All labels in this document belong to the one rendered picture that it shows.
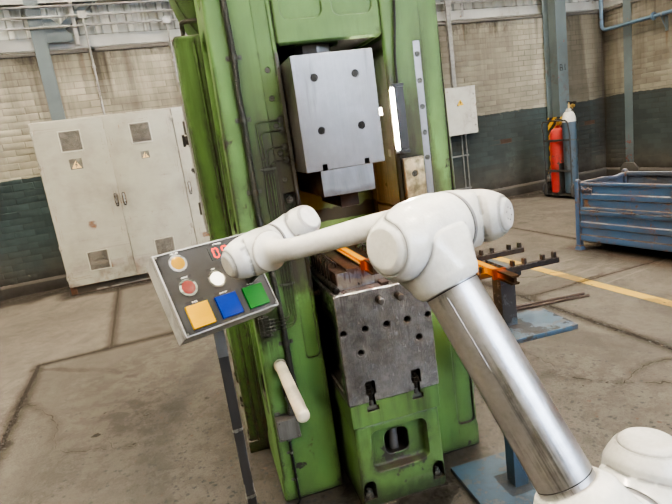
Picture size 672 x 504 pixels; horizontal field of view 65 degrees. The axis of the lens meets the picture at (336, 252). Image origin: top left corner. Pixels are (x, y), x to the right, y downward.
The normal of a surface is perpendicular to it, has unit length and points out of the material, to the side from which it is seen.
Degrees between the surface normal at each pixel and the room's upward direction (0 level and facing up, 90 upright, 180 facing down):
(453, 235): 65
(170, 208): 90
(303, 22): 90
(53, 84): 90
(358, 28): 90
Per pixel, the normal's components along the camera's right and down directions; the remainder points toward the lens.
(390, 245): -0.75, 0.16
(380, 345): 0.27, 0.17
